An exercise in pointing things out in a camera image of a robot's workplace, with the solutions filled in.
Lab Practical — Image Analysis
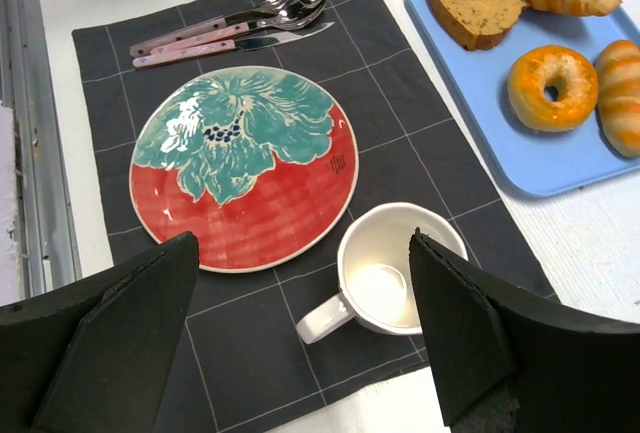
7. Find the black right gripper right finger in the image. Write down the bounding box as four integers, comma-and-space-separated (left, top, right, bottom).
409, 232, 639, 432

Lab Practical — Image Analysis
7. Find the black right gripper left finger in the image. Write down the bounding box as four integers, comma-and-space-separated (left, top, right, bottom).
1, 232, 199, 432

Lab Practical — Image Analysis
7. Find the orange glazed bagel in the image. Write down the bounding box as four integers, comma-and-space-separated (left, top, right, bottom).
507, 44, 599, 133

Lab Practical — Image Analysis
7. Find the brown bread slice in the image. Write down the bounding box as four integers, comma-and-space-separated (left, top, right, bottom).
428, 0, 529, 51

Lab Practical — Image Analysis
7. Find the white ceramic mug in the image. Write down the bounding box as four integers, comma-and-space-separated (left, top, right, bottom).
296, 202, 468, 344

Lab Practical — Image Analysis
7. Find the dark grey checked placemat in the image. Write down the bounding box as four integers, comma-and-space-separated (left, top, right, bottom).
72, 0, 554, 432

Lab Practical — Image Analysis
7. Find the blue plastic tray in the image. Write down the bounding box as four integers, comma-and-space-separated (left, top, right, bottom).
405, 0, 639, 197

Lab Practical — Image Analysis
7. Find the red and teal plate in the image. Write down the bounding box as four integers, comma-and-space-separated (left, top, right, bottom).
129, 65, 359, 274

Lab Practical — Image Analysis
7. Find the striped croissant roll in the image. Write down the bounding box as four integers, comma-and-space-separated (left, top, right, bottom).
595, 39, 639, 158

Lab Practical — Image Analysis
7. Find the pink handled knife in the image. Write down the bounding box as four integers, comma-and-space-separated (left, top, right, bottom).
132, 22, 334, 69

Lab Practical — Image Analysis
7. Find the pink handled spoon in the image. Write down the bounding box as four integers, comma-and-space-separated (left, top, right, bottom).
150, 0, 327, 54

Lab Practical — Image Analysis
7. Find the pink handled fork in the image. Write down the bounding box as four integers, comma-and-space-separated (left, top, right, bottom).
129, 0, 291, 58

